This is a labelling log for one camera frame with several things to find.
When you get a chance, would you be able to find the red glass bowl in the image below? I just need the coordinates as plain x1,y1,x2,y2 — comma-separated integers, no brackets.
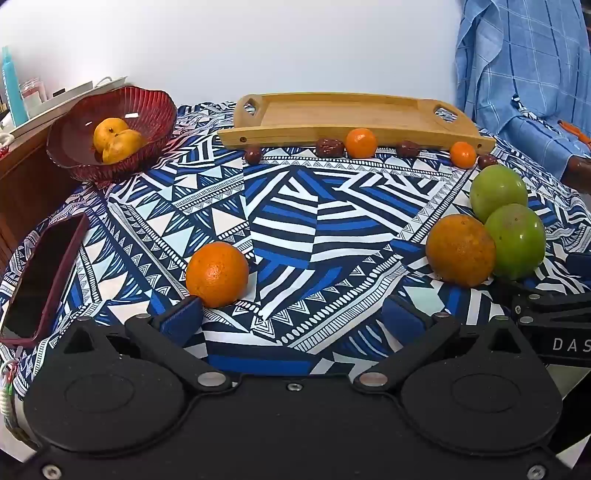
46,85,177,182

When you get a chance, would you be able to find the glass jar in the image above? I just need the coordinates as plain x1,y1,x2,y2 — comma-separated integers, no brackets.
21,78,48,117

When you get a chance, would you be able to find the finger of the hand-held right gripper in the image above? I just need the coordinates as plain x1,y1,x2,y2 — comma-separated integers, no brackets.
564,253,591,292
498,279,591,326

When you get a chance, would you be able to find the bright orange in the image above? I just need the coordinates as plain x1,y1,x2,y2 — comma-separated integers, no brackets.
185,241,250,308

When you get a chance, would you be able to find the dark brown wooden furniture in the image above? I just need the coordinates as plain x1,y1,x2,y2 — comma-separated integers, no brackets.
561,157,591,186

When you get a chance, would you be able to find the blue checked cloth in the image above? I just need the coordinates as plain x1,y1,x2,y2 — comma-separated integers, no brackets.
455,0,591,183

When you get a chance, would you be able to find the small tangerine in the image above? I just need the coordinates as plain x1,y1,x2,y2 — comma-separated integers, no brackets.
450,141,477,169

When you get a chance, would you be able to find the yellow orange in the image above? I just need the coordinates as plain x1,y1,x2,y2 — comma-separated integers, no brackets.
93,117,130,152
102,129,145,164

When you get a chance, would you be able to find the wooden tray with handles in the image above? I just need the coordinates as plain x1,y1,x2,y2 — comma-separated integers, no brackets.
217,92,496,155

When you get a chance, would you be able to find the teal bottle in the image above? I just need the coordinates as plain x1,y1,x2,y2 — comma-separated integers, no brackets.
1,46,28,127

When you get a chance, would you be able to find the small orange object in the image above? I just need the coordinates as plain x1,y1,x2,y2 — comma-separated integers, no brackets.
558,120,591,147

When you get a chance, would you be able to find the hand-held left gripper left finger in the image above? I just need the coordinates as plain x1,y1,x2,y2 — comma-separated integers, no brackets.
59,296,230,394

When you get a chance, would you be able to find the white power strip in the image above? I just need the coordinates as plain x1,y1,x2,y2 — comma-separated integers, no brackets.
9,76,127,139

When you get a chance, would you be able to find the green round fruit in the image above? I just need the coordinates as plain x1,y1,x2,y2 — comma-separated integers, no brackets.
470,165,528,223
485,204,547,281

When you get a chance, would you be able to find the dull brownish orange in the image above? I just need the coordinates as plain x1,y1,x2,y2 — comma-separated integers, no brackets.
426,213,497,286

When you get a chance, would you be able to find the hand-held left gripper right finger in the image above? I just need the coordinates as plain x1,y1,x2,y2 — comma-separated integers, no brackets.
353,295,539,391

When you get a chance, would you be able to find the braided phone strap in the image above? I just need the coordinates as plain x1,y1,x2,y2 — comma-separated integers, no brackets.
0,346,29,446

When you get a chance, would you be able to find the blue white patterned tablecloth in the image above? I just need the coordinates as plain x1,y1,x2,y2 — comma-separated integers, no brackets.
0,102,591,402

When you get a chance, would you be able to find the phone in maroon case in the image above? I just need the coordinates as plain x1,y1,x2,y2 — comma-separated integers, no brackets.
0,213,90,347

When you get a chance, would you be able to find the large tangerine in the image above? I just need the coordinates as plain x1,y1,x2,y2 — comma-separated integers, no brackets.
345,128,378,158

